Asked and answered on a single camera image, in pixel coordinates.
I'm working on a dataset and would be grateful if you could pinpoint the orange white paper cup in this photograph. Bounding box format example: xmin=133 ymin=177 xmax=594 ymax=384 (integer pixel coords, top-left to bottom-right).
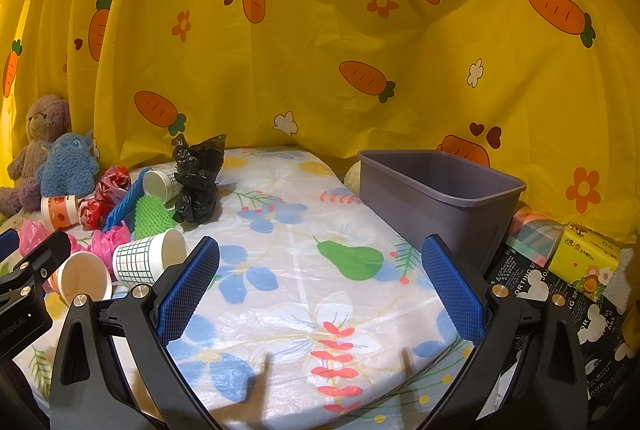
xmin=40 ymin=196 xmax=79 ymax=231

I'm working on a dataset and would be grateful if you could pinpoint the blue foam net sleeve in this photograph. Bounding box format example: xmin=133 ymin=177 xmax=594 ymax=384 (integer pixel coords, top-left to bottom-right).
xmin=102 ymin=168 xmax=151 ymax=233

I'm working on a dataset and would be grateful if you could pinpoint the red plastic bag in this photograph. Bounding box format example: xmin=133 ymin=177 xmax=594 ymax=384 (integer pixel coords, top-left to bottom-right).
xmin=78 ymin=196 xmax=114 ymax=231
xmin=94 ymin=165 xmax=131 ymax=205

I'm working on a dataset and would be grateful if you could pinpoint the grey plastic trash bin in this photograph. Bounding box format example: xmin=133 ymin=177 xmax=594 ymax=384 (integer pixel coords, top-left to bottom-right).
xmin=358 ymin=150 xmax=526 ymax=273

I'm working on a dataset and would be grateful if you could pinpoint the plain white paper cup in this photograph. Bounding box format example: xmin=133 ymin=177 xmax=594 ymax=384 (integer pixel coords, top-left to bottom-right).
xmin=48 ymin=251 xmax=113 ymax=305

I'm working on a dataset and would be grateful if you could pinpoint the pink crumpled plastic bag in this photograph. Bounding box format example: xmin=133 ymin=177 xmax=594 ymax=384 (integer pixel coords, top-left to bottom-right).
xmin=88 ymin=222 xmax=131 ymax=277

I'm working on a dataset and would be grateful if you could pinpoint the black printed box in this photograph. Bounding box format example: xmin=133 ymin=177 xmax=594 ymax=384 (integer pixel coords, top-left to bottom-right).
xmin=485 ymin=244 xmax=637 ymax=420

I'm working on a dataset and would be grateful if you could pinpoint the blue fluffy monster toy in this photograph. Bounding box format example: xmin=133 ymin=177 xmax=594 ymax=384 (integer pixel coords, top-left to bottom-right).
xmin=37 ymin=131 xmax=100 ymax=198

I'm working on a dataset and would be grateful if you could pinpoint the grid pattern paper cup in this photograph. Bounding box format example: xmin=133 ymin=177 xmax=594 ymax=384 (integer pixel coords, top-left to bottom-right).
xmin=112 ymin=228 xmax=186 ymax=288

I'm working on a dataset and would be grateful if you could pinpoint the green foam net sleeve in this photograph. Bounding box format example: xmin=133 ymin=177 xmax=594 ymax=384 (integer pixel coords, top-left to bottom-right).
xmin=134 ymin=195 xmax=177 ymax=240

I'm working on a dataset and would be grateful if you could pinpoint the brown teddy bear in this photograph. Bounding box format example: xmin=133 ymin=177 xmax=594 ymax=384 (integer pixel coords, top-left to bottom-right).
xmin=0 ymin=95 xmax=70 ymax=216

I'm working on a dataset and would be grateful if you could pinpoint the yellow tissue pack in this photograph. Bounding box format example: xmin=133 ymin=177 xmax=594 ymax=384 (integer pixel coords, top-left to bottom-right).
xmin=548 ymin=223 xmax=620 ymax=302

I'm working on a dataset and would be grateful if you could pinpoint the pastel striped box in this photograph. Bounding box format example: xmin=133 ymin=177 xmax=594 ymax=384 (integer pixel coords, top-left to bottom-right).
xmin=506 ymin=207 xmax=564 ymax=267

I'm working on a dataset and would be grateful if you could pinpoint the black crumpled plastic bag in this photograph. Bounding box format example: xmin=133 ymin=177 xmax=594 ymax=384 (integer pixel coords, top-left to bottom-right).
xmin=171 ymin=133 xmax=227 ymax=225

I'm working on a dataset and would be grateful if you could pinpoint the floral plastic bed cover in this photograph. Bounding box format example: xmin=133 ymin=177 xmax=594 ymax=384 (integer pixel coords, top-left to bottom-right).
xmin=0 ymin=148 xmax=476 ymax=430

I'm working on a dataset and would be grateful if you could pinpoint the cream plush toy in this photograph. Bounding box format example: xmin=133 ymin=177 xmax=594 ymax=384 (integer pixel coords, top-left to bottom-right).
xmin=344 ymin=161 xmax=361 ymax=196

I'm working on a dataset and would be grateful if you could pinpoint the yellow carrot print curtain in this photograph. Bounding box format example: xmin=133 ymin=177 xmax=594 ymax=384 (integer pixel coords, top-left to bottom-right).
xmin=1 ymin=0 xmax=639 ymax=242

